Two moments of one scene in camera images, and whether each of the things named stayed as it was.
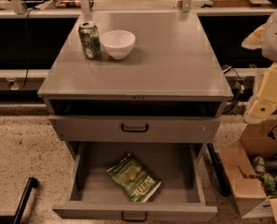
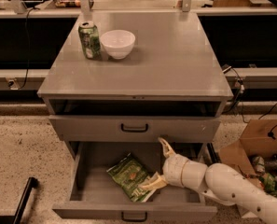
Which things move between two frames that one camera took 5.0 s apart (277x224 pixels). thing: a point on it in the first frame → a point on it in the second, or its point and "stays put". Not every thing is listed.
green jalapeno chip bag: [137, 182] stays put
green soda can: [90, 40] stays put
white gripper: [276, 39] → [173, 169]
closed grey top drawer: [134, 128] stays put
